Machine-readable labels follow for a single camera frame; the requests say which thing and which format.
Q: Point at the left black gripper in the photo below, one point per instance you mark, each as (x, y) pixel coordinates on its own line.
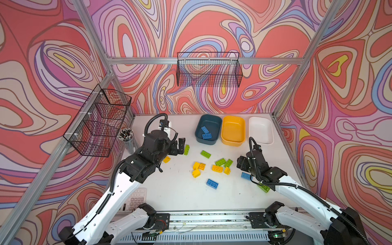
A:
(174, 151)

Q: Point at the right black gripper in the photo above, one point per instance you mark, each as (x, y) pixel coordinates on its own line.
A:
(243, 161)

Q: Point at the blue lego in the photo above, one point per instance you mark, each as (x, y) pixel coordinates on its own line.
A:
(246, 176)
(207, 136)
(212, 184)
(205, 130)

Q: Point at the blue lego bottom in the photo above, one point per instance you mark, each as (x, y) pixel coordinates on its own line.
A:
(212, 184)

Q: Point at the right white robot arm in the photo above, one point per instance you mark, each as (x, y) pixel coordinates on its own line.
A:
(325, 222)

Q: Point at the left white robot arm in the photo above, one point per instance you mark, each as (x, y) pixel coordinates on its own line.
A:
(97, 227)

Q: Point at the yellow lego small left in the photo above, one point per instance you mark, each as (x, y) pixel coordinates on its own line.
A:
(166, 160)

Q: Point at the yellow lego small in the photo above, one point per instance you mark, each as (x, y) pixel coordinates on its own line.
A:
(166, 160)
(227, 170)

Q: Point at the green lego pair right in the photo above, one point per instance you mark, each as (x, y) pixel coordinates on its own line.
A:
(228, 163)

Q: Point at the green lego pair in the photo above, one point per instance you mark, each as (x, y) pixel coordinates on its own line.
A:
(228, 163)
(220, 162)

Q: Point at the yellow lego small centre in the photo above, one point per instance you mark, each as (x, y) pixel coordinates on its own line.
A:
(227, 170)

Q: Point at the green lego pair left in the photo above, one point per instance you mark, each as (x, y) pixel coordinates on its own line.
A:
(220, 162)

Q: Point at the yellow lego top cluster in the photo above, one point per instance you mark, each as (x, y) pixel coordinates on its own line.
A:
(196, 165)

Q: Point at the yellow lego cluster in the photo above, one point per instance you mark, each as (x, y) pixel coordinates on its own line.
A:
(196, 173)
(196, 165)

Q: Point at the yellow lego long centre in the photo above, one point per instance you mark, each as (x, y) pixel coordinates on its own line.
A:
(218, 169)

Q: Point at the yellow lego bottom cluster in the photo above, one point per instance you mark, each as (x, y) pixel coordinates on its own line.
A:
(196, 173)

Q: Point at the orange-yellow lego cluster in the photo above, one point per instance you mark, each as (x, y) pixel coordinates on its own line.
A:
(201, 166)

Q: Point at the yellow plastic bin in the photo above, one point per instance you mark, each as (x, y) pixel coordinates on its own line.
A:
(233, 131)

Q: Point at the white plastic bin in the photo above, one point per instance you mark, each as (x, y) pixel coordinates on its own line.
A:
(261, 129)

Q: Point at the dark teal plastic bin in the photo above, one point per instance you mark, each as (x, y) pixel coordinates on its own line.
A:
(213, 123)

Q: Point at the metal cup of pens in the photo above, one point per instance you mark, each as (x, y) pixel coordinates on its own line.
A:
(126, 135)

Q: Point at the pink calculator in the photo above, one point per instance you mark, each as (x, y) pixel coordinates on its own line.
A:
(134, 200)

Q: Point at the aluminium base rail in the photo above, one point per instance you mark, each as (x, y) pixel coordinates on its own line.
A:
(209, 227)

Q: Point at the black wire basket left wall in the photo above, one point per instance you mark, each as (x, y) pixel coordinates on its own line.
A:
(101, 118)

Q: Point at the black wire basket wall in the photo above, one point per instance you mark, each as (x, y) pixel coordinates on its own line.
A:
(101, 118)
(209, 69)

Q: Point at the black wire basket back wall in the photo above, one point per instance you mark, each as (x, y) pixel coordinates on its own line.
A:
(209, 69)

